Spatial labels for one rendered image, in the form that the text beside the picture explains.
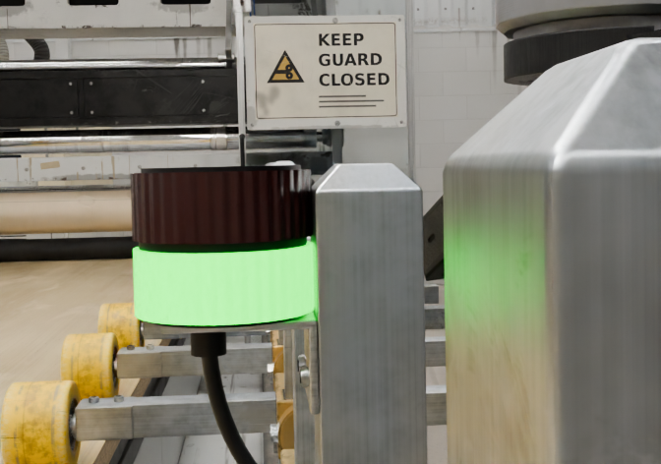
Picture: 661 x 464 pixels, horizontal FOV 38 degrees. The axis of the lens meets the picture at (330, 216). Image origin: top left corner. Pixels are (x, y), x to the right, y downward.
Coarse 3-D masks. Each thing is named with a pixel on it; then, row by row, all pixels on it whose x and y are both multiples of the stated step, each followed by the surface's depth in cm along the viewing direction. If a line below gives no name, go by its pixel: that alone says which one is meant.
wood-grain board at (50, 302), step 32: (0, 288) 223; (32, 288) 222; (64, 288) 220; (96, 288) 219; (128, 288) 218; (0, 320) 174; (32, 320) 173; (64, 320) 172; (96, 320) 172; (0, 352) 144; (32, 352) 143; (0, 384) 122; (128, 384) 120; (0, 416) 106; (0, 448) 93; (96, 448) 93
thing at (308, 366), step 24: (144, 168) 31; (168, 168) 30; (192, 168) 30; (216, 168) 30; (240, 168) 30; (264, 168) 30; (288, 168) 31; (288, 240) 31; (312, 312) 33; (192, 336) 32; (216, 336) 32; (312, 336) 31; (216, 360) 33; (312, 360) 31; (216, 384) 32; (312, 384) 31; (216, 408) 32; (312, 408) 31; (240, 456) 32
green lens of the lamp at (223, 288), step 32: (160, 256) 30; (192, 256) 30; (224, 256) 30; (256, 256) 30; (288, 256) 30; (160, 288) 30; (192, 288) 30; (224, 288) 30; (256, 288) 30; (288, 288) 31; (160, 320) 30; (192, 320) 30; (224, 320) 30; (256, 320) 30
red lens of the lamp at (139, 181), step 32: (160, 192) 30; (192, 192) 29; (224, 192) 29; (256, 192) 30; (288, 192) 30; (160, 224) 30; (192, 224) 29; (224, 224) 29; (256, 224) 30; (288, 224) 30
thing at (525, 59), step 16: (560, 32) 31; (576, 32) 31; (592, 32) 31; (608, 32) 30; (624, 32) 30; (640, 32) 30; (656, 32) 29; (512, 48) 33; (528, 48) 32; (544, 48) 31; (560, 48) 31; (576, 48) 31; (592, 48) 31; (512, 64) 33; (528, 64) 32; (544, 64) 32; (512, 80) 34; (528, 80) 34
